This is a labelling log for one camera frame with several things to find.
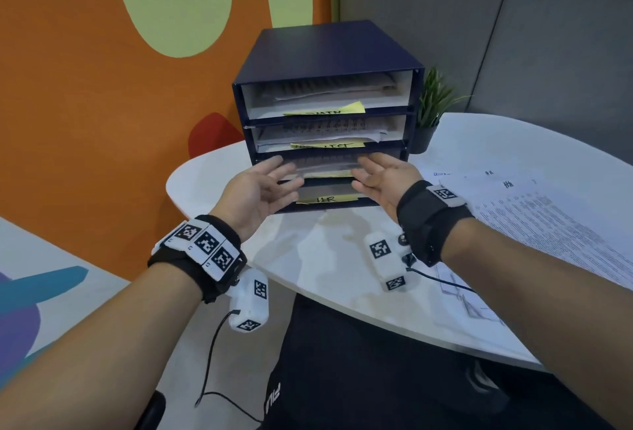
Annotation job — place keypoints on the person's right hand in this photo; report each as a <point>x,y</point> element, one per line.
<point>390,182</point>

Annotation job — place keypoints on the person's left hand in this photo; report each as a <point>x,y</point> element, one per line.
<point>245,199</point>

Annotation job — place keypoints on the person's left thumb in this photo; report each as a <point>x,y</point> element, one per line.
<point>267,163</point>

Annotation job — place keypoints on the person's left middle finger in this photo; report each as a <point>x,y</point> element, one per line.
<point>292,185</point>

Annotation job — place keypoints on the person's left little finger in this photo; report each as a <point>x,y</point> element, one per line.
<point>282,205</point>

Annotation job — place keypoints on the person's right thumb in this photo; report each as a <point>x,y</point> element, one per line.
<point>373,160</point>

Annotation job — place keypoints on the person's left forearm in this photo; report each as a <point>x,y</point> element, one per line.
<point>109,345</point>

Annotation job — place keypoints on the person's right forearm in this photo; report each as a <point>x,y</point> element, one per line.
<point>544,306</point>

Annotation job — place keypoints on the yellow sticky note label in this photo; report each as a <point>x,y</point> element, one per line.
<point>326,199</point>
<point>329,144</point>
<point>346,109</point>
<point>331,174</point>

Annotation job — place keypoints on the small green potted plant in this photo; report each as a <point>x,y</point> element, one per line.
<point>431,108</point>

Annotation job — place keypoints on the printed white paper sheet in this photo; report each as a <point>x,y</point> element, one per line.
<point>474,176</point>
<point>554,232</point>

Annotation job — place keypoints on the navy document tray organizer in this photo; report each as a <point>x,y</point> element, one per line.
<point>326,51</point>

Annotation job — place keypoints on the white sheet with line drawing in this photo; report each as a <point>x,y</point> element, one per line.
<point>467,301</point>

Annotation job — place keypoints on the person's black trousers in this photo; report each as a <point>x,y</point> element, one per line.
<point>376,375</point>

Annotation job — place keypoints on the black chair armrest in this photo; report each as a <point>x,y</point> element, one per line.
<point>151,412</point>

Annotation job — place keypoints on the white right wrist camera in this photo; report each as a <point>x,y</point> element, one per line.
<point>385,259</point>

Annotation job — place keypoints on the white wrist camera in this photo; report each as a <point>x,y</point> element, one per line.
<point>385,259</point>
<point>250,301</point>

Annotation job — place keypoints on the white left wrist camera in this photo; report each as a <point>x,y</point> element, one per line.
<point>250,301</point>

